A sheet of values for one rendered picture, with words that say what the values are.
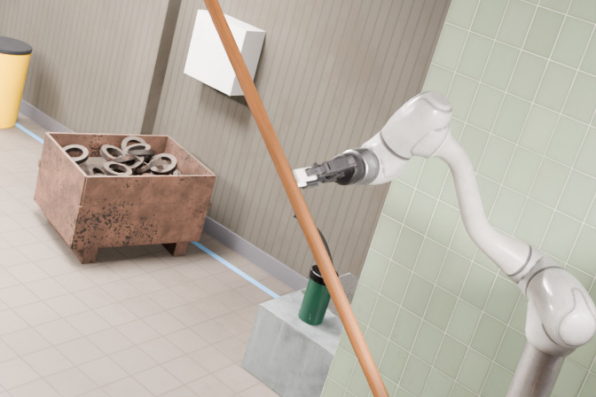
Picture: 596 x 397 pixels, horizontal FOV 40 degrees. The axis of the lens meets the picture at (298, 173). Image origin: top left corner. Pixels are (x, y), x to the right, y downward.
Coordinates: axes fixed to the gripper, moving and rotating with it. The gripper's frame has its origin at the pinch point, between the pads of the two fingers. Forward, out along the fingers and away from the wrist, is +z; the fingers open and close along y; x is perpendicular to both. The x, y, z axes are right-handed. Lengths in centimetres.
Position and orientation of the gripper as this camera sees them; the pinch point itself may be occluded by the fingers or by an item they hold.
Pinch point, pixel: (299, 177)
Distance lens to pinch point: 178.2
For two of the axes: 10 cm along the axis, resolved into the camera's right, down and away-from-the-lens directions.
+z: -6.1, 1.1, -7.9
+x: -3.9, -9.0, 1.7
